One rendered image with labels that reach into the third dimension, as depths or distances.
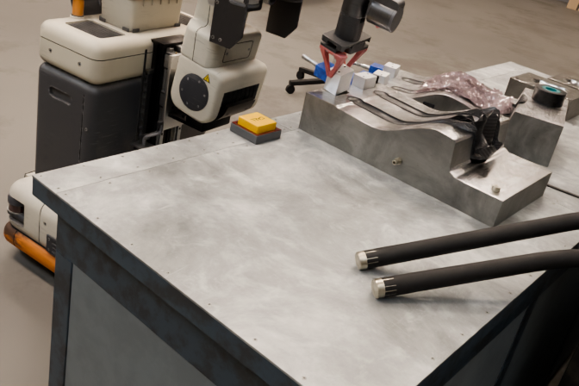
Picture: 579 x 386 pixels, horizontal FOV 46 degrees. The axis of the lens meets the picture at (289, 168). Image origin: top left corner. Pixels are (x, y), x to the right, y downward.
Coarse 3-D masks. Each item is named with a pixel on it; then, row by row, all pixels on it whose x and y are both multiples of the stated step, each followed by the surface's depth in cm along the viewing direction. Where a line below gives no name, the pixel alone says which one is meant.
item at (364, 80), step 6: (360, 72) 165; (366, 72) 166; (354, 78) 164; (360, 78) 162; (366, 78) 162; (372, 78) 164; (354, 84) 164; (360, 84) 163; (366, 84) 163; (372, 84) 165
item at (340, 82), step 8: (304, 56) 160; (312, 64) 159; (320, 64) 156; (344, 64) 156; (320, 72) 156; (336, 72) 152; (344, 72) 153; (352, 72) 155; (328, 80) 154; (336, 80) 153; (344, 80) 154; (328, 88) 155; (336, 88) 154; (344, 88) 156
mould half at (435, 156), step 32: (320, 96) 151; (320, 128) 152; (352, 128) 146; (384, 128) 142; (416, 128) 136; (448, 128) 135; (384, 160) 143; (416, 160) 138; (448, 160) 133; (480, 160) 145; (512, 160) 148; (448, 192) 135; (480, 192) 130; (512, 192) 132
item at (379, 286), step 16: (512, 256) 108; (528, 256) 107; (416, 272) 103; (432, 272) 103; (448, 272) 103; (464, 272) 104; (480, 272) 104; (496, 272) 105; (512, 272) 106; (528, 272) 107; (384, 288) 100; (400, 288) 101; (416, 288) 102; (432, 288) 103
